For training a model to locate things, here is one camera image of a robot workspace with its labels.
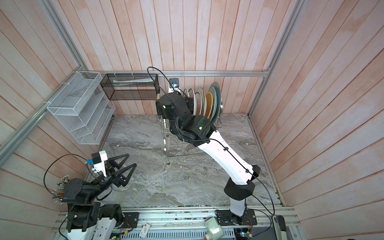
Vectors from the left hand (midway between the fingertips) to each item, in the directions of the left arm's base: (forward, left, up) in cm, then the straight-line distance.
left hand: (133, 163), depth 61 cm
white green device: (-21, -35, -25) cm, 48 cm away
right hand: (+20, -16, +18) cm, 31 cm away
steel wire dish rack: (+26, -14, -30) cm, 42 cm away
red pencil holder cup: (-8, +38, -16) cm, 42 cm away
